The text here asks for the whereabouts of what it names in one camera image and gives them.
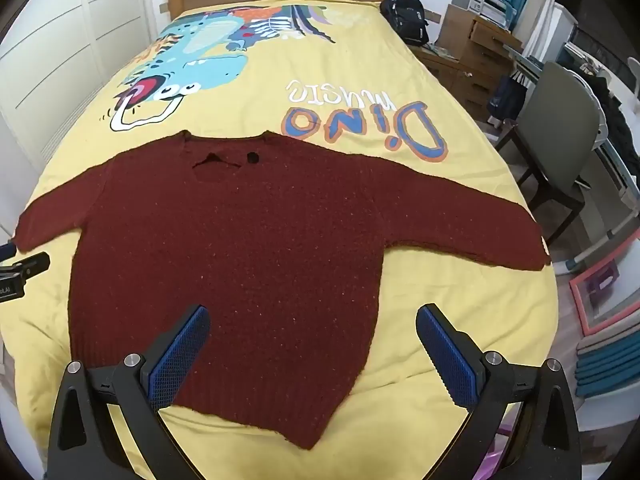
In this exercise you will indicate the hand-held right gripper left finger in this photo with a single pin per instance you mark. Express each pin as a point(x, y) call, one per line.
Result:
point(180, 355)

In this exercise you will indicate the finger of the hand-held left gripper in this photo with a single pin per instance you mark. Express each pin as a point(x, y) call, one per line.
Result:
point(6, 251)
point(30, 265)

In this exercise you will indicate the yellow printed blanket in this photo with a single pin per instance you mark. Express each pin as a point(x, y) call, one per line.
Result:
point(350, 60)

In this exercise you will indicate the wooden dresser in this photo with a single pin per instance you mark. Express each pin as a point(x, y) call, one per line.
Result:
point(465, 35)

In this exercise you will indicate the black backpack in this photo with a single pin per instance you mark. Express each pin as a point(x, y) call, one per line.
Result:
point(405, 15)

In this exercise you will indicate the grey white printer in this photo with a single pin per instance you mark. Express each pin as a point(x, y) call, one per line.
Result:
point(480, 2)

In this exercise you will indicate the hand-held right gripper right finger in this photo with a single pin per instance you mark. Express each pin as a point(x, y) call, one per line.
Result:
point(450, 355)

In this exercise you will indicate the pink picture frame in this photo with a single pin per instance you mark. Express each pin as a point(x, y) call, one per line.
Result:
point(580, 305)

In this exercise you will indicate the white desk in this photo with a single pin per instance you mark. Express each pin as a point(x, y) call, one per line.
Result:
point(590, 45)

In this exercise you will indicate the stack of folded cloths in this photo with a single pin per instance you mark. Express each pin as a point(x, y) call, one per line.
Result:
point(610, 360)

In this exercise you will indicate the dark clothes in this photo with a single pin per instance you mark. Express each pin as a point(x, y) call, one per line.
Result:
point(615, 125)

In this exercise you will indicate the white chair frame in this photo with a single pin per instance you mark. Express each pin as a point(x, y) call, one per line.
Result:
point(617, 170)

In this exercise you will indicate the dark blue bag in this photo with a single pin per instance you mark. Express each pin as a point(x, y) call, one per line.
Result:
point(507, 97)

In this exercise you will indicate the grey chair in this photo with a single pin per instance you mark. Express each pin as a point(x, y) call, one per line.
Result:
point(555, 120)

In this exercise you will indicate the maroon knitted sweater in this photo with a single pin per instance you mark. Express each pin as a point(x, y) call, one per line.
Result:
point(250, 260)

